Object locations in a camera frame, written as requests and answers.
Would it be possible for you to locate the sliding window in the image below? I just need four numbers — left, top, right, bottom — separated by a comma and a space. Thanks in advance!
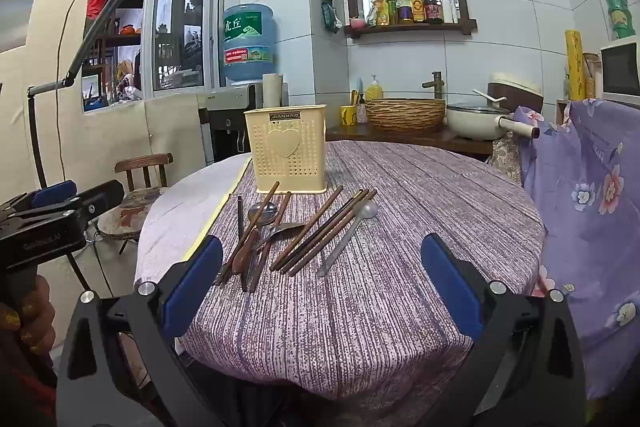
82, 0, 226, 108

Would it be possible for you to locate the wooden chair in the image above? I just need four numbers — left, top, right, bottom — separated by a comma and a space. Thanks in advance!
95, 153, 174, 258

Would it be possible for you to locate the woven wicker basin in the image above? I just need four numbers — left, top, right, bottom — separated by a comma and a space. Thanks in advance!
365, 98, 447, 132

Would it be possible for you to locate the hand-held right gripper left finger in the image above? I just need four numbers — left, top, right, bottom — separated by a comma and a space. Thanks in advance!
56, 234, 224, 427

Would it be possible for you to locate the metal spoon wooden handle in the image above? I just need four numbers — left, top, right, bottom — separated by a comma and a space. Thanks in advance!
231, 201, 279, 278

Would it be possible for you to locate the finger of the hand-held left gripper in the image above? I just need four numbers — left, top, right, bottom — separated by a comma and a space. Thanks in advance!
60, 178, 126, 229
30, 180, 78, 210

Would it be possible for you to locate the brown and cream rice cooker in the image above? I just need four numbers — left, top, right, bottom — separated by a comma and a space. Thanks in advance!
487, 73, 545, 112

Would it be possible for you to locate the person's left hand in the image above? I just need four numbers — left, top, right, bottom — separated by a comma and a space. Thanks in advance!
0, 276, 57, 355

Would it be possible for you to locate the water dispenser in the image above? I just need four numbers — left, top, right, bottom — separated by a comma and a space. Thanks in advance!
206, 82, 288, 162

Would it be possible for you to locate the yellow roll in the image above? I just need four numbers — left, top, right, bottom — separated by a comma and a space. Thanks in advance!
565, 30, 587, 102

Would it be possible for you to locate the cream frying pan with lid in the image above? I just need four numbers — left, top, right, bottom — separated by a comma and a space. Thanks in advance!
446, 102, 542, 142

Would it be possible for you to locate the printed round seat cushion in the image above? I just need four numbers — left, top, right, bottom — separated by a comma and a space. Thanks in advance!
97, 187, 171, 238

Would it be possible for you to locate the black cable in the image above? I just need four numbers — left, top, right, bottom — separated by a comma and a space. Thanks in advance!
54, 0, 83, 182

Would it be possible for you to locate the white paper towel roll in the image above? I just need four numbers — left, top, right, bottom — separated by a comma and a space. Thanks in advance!
262, 73, 283, 108

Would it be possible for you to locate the cream plastic utensil holder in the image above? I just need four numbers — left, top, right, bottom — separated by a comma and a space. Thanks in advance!
243, 104, 328, 194

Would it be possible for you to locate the shiny metal spoon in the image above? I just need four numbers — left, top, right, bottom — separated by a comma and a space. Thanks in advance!
250, 221, 307, 275

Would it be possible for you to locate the black chopstick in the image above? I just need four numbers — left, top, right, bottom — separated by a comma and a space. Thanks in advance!
284, 189, 371, 276
236, 195, 248, 293

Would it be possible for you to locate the bronze faucet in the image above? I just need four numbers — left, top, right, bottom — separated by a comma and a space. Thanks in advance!
421, 71, 444, 100

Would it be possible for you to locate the white microwave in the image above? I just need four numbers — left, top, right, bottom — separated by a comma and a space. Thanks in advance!
599, 36, 640, 105

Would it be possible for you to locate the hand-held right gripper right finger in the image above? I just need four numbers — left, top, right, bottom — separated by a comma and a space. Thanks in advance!
420, 233, 586, 427

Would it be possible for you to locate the green hanging packet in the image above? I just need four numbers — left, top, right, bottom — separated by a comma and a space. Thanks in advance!
321, 0, 343, 32

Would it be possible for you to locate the brown wooden chopstick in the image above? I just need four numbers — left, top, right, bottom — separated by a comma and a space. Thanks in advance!
279, 189, 366, 274
248, 191, 292, 293
289, 189, 378, 278
215, 180, 281, 286
269, 185, 345, 272

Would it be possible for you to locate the beige cloth screen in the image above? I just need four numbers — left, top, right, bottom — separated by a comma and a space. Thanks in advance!
0, 0, 211, 358

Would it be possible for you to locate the purple floral cloth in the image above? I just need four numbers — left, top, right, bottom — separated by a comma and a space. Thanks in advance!
515, 99, 640, 400

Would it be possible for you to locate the yellow snack packet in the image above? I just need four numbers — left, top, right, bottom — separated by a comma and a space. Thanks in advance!
367, 0, 391, 28

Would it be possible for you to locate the blue water jug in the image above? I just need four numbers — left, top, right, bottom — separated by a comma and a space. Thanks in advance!
222, 3, 275, 84

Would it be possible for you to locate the wooden counter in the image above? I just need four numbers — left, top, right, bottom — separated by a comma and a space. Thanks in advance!
325, 124, 496, 158

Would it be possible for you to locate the patterned beige cloth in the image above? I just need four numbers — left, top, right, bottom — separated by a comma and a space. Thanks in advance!
487, 134, 523, 185

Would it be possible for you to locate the matte grey spoon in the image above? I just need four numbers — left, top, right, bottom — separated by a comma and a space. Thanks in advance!
316, 199, 380, 278

